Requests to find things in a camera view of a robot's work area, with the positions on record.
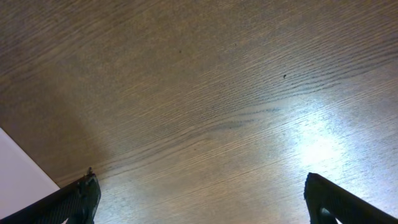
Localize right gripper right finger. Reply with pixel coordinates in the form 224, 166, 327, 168
303, 172, 397, 224

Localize pink open cardboard box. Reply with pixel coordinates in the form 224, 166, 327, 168
0, 130, 60, 218

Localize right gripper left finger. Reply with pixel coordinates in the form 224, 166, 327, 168
1, 168, 101, 224

